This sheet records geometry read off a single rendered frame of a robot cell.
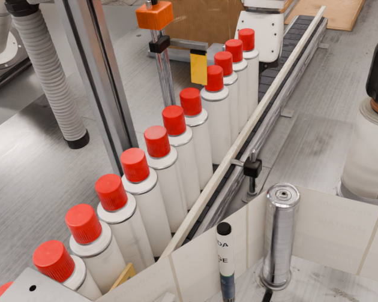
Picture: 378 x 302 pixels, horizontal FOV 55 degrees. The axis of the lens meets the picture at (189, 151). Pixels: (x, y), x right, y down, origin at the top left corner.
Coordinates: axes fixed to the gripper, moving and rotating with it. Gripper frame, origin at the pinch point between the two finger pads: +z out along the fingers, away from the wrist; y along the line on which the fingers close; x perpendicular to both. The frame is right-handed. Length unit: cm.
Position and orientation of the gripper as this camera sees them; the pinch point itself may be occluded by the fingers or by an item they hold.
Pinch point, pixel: (253, 81)
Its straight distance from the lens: 86.1
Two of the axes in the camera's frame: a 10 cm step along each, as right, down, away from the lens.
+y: 8.8, 2.4, -4.2
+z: -0.6, 9.1, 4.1
